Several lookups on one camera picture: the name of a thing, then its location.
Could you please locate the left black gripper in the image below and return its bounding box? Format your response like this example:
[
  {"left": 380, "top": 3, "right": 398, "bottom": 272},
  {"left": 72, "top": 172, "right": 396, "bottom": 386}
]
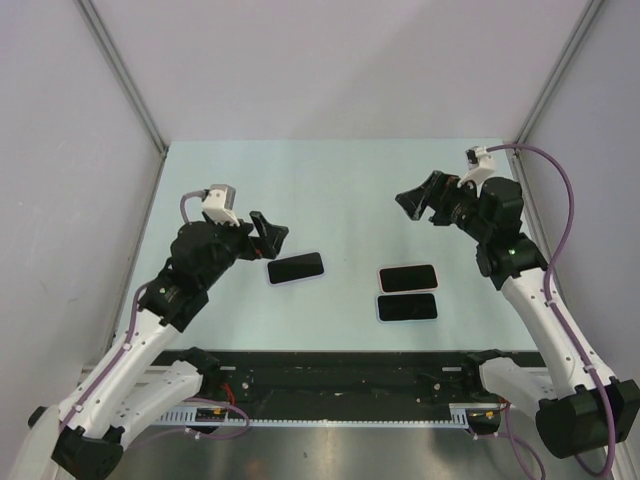
[{"left": 199, "top": 211, "right": 287, "bottom": 289}]

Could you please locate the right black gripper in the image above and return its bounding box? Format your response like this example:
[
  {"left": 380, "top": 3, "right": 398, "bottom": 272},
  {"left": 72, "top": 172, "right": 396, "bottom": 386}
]
[{"left": 396, "top": 171, "right": 492, "bottom": 242}]

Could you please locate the black phone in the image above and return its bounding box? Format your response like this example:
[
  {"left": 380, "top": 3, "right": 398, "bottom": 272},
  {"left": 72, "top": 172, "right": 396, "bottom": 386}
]
[
  {"left": 377, "top": 292, "right": 437, "bottom": 321},
  {"left": 267, "top": 252, "right": 324, "bottom": 285},
  {"left": 379, "top": 265, "right": 438, "bottom": 291}
]

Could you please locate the purple phone case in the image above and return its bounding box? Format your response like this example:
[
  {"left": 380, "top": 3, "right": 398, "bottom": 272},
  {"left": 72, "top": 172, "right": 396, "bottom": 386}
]
[{"left": 266, "top": 251, "right": 325, "bottom": 288}]

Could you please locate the pink phone case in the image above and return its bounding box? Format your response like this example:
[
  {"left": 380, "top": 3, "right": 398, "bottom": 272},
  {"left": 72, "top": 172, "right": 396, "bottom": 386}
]
[{"left": 376, "top": 264, "right": 440, "bottom": 295}]

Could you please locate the blue phone case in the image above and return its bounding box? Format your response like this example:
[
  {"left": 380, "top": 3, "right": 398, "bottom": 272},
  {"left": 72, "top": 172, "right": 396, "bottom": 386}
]
[{"left": 374, "top": 292, "right": 439, "bottom": 325}]

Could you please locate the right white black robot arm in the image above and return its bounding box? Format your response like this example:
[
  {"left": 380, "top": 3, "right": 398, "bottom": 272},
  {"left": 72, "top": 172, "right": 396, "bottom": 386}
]
[{"left": 395, "top": 171, "right": 639, "bottom": 459}]

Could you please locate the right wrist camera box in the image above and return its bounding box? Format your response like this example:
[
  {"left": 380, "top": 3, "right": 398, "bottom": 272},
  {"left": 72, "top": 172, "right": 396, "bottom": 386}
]
[{"left": 458, "top": 146, "right": 496, "bottom": 187}]

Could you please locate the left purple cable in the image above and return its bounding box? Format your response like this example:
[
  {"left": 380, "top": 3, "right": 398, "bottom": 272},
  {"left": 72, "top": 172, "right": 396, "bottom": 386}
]
[{"left": 57, "top": 189, "right": 251, "bottom": 444}]

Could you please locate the white slotted cable duct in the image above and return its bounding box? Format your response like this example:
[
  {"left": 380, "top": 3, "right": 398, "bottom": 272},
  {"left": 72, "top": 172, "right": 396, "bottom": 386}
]
[{"left": 153, "top": 404, "right": 502, "bottom": 429}]

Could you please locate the right aluminium frame post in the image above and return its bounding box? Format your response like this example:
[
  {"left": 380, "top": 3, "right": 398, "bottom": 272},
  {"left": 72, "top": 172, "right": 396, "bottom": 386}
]
[{"left": 513, "top": 0, "right": 609, "bottom": 143}]

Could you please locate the aluminium frame post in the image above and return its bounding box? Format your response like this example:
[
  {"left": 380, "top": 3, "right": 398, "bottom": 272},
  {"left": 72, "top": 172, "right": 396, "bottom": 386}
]
[
  {"left": 74, "top": 0, "right": 168, "bottom": 159},
  {"left": 513, "top": 0, "right": 609, "bottom": 143}
]

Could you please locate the left aluminium frame post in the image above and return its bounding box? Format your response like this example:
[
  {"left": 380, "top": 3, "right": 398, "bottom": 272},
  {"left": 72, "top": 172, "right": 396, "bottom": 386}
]
[{"left": 74, "top": 0, "right": 168, "bottom": 159}]

